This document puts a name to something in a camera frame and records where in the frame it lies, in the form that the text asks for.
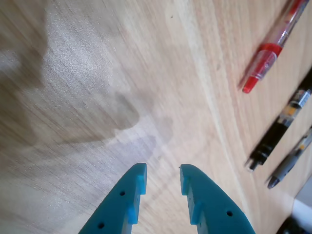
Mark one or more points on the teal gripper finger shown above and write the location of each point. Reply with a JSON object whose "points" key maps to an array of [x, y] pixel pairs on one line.
{"points": [[117, 207], [214, 207]]}

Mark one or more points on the grey clear retractable pen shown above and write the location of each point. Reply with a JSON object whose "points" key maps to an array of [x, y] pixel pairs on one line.
{"points": [[287, 163]]}

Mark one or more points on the black retractable pen silver tip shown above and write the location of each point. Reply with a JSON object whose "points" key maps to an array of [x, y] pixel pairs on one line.
{"points": [[270, 139]]}

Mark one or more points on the red retractable pen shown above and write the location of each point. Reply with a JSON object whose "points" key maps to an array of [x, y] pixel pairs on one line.
{"points": [[268, 52]]}

